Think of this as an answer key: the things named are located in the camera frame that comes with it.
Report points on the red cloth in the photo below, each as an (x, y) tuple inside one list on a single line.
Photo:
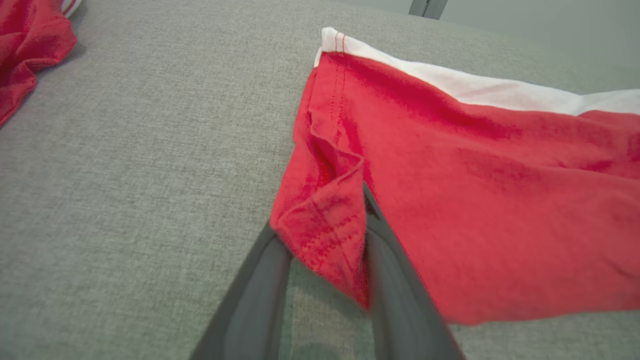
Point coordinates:
[(30, 45)]

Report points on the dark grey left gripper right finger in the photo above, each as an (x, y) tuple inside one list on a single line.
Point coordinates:
[(405, 310)]

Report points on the grey vertical metal post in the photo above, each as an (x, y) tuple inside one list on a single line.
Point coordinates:
[(427, 7)]

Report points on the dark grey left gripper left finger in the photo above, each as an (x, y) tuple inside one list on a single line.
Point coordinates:
[(245, 320)]

